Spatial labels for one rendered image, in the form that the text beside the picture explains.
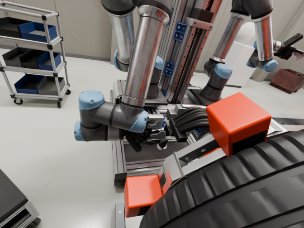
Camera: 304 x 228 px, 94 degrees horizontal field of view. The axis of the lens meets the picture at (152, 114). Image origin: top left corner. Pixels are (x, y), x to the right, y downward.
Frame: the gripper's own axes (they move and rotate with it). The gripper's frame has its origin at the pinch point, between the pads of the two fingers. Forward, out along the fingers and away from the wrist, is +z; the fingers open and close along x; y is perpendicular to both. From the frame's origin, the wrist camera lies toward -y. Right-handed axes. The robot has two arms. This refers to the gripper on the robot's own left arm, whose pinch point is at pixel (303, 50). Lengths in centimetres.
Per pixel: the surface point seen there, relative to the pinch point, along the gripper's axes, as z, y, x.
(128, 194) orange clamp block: -109, 23, 94
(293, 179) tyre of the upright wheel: -90, -2, 98
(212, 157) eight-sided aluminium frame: -93, 8, 90
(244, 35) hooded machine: 115, 39, -266
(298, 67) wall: 466, 113, -405
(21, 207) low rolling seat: -159, 83, 88
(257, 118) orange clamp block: -92, -4, 90
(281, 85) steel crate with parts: 353, 151, -301
